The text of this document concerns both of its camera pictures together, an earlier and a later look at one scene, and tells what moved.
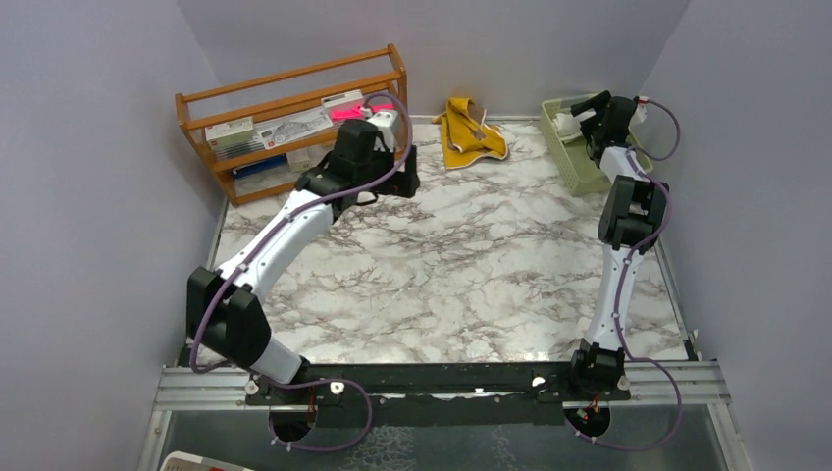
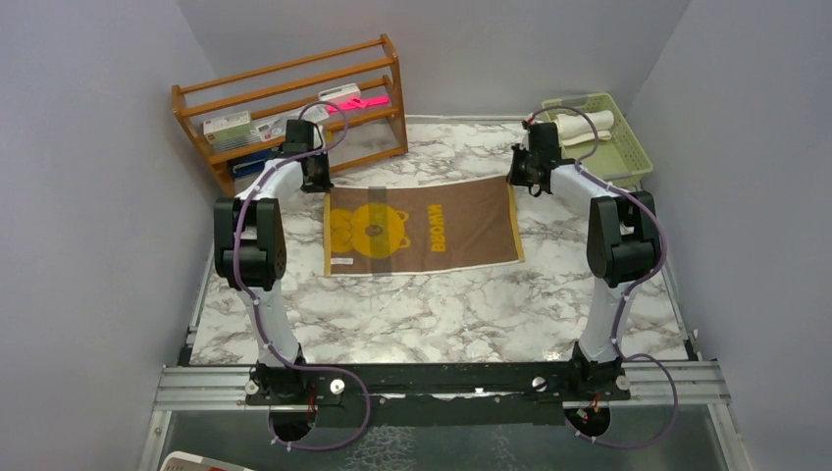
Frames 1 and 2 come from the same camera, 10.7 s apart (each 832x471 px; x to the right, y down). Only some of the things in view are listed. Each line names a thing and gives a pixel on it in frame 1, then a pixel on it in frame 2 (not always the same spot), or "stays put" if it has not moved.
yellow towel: x=465 y=136 → x=420 y=226
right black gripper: x=598 y=103 → x=514 y=178
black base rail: x=423 y=394 stays put
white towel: x=568 y=127 stays put
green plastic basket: x=574 y=158 stays put
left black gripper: x=399 y=183 → x=323 y=184
